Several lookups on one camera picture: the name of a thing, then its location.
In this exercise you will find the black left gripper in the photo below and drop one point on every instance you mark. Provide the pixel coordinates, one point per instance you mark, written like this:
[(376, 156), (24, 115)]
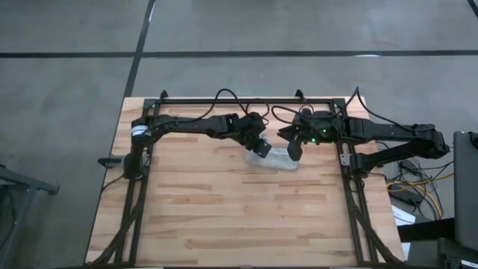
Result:
[(261, 147)]

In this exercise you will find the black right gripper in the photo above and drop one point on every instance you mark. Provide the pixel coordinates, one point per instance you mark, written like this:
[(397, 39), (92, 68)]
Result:
[(317, 134)]

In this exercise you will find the grey waffle microfiber towel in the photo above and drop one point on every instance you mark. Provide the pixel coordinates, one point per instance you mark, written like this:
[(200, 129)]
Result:
[(278, 158)]

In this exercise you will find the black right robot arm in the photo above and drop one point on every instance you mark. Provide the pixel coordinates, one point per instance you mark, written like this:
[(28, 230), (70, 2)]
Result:
[(392, 130)]

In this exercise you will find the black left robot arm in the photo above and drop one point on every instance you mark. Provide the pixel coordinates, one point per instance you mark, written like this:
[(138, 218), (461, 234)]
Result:
[(194, 125)]

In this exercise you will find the black table clamp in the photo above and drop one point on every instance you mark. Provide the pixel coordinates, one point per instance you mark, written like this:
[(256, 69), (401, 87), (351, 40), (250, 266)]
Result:
[(299, 95), (164, 95)]

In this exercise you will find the black power adapter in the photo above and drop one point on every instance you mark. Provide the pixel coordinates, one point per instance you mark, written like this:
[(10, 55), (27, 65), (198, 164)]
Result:
[(407, 197), (405, 164)]

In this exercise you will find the white paper sheet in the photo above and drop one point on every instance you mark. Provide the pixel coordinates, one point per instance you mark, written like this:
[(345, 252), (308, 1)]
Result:
[(402, 216)]

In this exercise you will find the black equipment stand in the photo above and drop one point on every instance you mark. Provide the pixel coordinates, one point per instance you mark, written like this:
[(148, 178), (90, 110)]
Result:
[(425, 229)]

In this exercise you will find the grey metal cart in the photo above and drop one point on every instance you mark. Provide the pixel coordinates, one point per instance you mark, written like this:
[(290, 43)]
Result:
[(22, 183)]

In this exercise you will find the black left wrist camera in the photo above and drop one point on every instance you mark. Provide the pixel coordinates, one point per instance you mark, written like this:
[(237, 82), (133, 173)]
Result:
[(257, 121)]

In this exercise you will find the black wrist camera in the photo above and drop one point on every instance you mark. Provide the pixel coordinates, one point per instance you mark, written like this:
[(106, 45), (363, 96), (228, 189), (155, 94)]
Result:
[(311, 116), (257, 121)]

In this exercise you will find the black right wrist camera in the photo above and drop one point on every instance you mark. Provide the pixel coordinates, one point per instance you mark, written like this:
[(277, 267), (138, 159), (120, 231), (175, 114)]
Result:
[(311, 116)]

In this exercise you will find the grey metal bracket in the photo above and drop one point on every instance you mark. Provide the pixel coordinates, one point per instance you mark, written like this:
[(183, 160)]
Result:
[(345, 160)]

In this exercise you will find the black metal table frame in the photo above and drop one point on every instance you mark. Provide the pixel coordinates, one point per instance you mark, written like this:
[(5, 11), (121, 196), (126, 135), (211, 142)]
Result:
[(179, 101)]

